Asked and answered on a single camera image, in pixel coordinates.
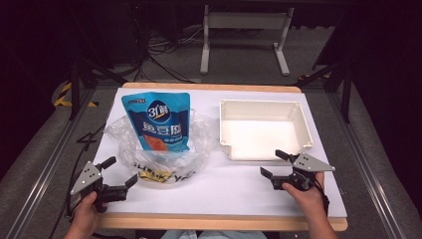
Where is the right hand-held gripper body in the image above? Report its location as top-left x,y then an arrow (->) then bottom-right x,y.
270,152 -> 336,192

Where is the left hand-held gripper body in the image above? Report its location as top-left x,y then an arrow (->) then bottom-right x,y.
68,161 -> 129,218

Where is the white plastic box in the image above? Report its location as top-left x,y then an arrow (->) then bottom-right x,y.
218,99 -> 315,162

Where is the blue snack pouch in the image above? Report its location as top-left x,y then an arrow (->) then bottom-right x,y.
120,92 -> 192,153

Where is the clear plastic bag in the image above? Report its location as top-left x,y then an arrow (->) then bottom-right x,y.
104,109 -> 218,185

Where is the person's right hand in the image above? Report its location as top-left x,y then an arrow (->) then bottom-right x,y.
282,171 -> 328,222

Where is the person's left hand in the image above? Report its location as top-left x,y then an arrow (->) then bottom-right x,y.
70,191 -> 107,233

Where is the white table sheet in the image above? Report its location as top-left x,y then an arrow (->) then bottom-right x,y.
94,87 -> 348,219

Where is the wooden table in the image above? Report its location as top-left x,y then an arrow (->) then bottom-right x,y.
96,82 -> 348,232

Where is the black tripod stand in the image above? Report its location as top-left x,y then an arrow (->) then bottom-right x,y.
68,56 -> 128,120
295,59 -> 353,123

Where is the black yellow hazard tape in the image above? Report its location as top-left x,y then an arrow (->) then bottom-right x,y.
53,81 -> 100,109

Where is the person's light blue clothing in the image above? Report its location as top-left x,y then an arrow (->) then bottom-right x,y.
160,229 -> 268,239

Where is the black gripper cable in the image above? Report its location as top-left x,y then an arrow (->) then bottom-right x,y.
48,123 -> 107,239
313,180 -> 330,217

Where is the aluminium floor rail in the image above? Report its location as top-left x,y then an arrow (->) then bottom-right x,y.
4,88 -> 98,239
326,93 -> 399,239

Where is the bundle of black cables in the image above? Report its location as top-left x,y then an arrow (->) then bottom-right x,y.
127,3 -> 204,84

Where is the white metal desk frame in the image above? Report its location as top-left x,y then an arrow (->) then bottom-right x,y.
199,4 -> 296,77

